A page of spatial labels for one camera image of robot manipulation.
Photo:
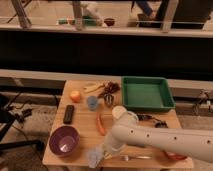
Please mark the black remote control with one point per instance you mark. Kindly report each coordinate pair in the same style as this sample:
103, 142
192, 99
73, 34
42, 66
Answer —
68, 114

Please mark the green background box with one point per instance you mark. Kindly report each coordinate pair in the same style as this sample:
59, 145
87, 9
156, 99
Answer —
88, 21

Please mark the purple bowl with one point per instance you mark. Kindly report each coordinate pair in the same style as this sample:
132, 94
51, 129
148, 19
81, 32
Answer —
63, 141

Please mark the orange peach fruit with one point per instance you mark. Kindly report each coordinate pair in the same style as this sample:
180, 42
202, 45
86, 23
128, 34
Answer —
75, 96

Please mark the small blue cup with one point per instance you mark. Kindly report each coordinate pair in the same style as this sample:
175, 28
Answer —
92, 103

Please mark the dark red background bowl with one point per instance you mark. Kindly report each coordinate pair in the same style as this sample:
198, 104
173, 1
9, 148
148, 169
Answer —
109, 21

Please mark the wooden table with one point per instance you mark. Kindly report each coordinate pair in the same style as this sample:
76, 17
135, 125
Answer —
84, 121

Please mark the blue-grey cloth towel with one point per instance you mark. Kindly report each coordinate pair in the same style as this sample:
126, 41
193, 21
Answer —
94, 156

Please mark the brown dried item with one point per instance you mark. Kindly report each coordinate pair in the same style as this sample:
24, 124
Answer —
109, 88

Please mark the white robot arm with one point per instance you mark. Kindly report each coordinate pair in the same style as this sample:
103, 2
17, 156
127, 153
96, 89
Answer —
191, 143

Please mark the black-handled tool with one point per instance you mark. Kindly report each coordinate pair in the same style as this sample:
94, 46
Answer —
157, 122

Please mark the green plastic tray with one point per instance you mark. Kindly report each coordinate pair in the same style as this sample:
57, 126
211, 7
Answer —
151, 94

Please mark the white cup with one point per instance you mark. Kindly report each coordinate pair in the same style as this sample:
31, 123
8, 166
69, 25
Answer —
118, 111

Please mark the red-orange bowl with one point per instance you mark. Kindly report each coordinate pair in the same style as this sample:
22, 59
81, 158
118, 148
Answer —
174, 156

